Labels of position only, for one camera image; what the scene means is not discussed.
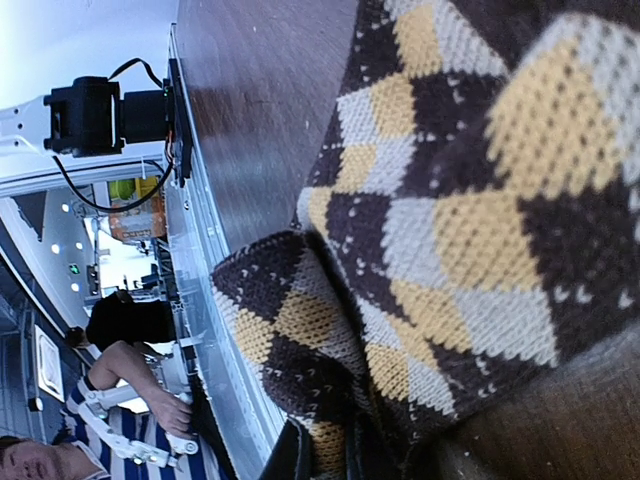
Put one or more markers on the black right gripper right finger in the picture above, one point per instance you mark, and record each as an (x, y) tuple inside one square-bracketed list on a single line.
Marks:
[(367, 457)]

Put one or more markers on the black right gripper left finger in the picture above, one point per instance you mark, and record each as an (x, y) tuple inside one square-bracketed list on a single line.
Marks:
[(291, 457)]

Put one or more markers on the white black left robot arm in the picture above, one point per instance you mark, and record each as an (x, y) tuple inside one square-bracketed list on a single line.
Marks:
[(92, 118)]

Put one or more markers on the person in striped shirt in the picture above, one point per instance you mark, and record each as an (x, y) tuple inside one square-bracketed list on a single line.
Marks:
[(131, 417)]

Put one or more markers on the white handheld teleoperation controller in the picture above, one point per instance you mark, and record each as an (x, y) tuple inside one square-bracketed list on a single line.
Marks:
[(98, 410)]

